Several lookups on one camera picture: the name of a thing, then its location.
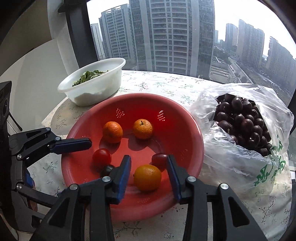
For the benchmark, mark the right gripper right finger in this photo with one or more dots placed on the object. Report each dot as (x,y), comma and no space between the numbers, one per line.
(231,219)

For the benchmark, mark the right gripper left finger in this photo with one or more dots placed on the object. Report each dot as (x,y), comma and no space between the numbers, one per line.
(65,219)

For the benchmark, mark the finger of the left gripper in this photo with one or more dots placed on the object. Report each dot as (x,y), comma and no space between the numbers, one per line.
(70,145)

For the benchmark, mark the red tomato small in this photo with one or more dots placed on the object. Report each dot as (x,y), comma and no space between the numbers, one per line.
(101,158)

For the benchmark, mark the small mandarin front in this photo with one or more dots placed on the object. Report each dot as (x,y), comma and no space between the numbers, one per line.
(112,132)

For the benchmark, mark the small mandarin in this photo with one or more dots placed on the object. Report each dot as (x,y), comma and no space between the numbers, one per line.
(112,132)
(142,129)

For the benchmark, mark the smooth orange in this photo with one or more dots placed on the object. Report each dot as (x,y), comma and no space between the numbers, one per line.
(147,178)

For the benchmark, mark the white plastic basin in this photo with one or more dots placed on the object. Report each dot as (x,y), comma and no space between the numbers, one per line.
(98,89)

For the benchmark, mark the green leafy vegetables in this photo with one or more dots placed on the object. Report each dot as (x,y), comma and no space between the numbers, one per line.
(88,75)

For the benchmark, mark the red plastic colander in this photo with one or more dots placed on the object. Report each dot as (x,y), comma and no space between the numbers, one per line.
(174,132)

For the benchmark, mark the plastic bag of plums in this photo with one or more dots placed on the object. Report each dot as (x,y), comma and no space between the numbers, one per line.
(246,130)

